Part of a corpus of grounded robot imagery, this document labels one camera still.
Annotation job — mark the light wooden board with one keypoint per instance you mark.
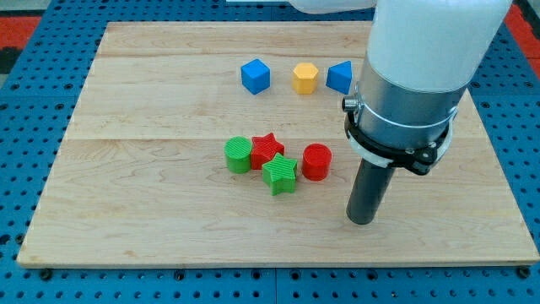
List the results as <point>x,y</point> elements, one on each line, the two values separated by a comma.
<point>140,180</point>

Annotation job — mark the blue cube block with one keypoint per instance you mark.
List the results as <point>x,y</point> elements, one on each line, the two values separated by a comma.
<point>255,76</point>

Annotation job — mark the red cylinder block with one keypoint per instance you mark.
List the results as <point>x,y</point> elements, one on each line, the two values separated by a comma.
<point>316,162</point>

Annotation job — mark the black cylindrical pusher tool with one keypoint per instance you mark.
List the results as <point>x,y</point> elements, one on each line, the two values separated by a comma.
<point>368,191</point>

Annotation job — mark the yellow hexagon block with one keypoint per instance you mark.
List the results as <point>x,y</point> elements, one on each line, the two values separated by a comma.
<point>305,78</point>

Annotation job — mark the green cylinder block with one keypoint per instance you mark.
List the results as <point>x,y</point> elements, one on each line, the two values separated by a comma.
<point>237,151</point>

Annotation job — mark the red star block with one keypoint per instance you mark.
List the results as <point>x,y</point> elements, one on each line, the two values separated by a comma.
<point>264,148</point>

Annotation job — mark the green star block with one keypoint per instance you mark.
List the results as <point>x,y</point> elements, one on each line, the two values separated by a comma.
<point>280,174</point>

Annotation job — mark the blue triangle block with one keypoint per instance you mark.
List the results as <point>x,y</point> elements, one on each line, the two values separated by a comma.
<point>339,77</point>

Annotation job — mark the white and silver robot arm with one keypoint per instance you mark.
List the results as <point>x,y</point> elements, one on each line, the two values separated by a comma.
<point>420,57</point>

